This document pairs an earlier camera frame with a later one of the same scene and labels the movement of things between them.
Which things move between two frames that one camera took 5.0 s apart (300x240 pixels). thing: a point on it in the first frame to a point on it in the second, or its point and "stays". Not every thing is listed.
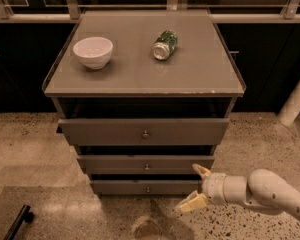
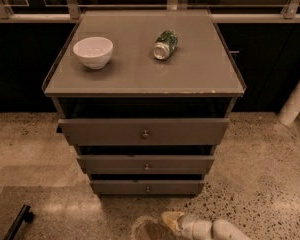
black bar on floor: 24,215 stays
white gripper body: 214,187 to 189,224
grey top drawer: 144,132 stays
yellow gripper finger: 201,170 to 172,218
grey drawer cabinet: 145,96 stays
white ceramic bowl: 94,52 stays
